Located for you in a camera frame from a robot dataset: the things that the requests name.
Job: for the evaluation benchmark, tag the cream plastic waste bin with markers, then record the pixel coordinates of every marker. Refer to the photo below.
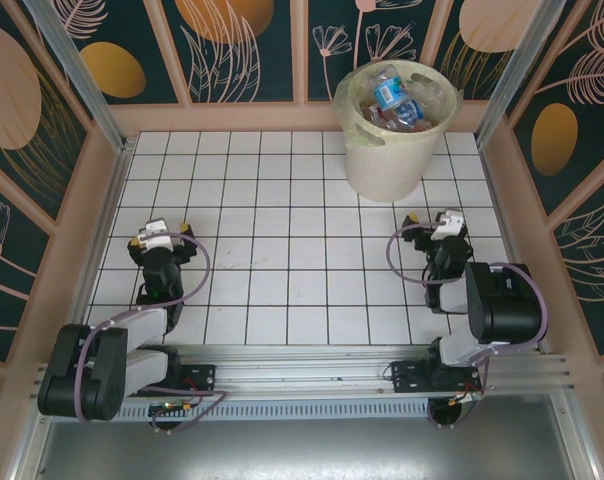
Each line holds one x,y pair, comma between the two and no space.
382,170

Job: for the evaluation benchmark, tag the aluminium frame post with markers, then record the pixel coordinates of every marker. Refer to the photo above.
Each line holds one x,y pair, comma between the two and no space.
523,65
77,65

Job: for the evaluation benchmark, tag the grey sheet metal panel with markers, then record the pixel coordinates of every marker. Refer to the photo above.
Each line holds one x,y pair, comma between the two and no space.
302,450

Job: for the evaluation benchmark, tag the clear bottle dark blue label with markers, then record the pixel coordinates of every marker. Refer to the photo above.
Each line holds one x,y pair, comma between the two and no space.
411,111

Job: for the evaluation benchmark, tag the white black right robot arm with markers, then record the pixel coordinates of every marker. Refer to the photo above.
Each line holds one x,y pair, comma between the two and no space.
507,310

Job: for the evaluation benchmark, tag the aluminium side rail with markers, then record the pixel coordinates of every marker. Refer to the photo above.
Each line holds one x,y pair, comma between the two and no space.
109,200
504,200

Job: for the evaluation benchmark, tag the small green-lit circuit board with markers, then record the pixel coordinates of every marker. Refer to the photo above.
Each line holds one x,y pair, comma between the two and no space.
169,406

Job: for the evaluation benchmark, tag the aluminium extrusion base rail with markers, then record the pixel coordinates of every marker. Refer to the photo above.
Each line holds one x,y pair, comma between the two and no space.
302,372

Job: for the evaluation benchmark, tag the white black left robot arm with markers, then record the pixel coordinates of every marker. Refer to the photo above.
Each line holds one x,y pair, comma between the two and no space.
142,322

